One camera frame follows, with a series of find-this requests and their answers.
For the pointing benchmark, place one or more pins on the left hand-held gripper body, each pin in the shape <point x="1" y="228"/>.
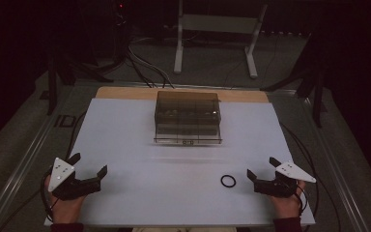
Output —
<point x="65" y="183"/>

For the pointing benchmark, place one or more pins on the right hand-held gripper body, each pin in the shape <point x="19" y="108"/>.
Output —
<point x="281" y="183"/>

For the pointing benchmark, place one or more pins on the person's right hand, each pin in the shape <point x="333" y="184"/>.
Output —
<point x="286" y="204"/>

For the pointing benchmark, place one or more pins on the person's left hand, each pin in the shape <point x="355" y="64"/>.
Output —
<point x="66" y="208"/>

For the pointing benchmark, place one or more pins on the white table board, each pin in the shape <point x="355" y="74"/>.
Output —
<point x="135" y="167"/>

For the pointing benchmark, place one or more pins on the wooden table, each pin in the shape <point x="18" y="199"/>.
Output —
<point x="125" y="92"/>

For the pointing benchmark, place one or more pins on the clear plastic drawer box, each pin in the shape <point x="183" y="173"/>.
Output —
<point x="187" y="117"/>

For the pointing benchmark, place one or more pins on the black tripod stand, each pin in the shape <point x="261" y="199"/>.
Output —
<point x="315" y="80"/>
<point x="56" y="69"/>

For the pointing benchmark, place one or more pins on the white metal stand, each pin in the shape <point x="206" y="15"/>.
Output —
<point x="217" y="24"/>

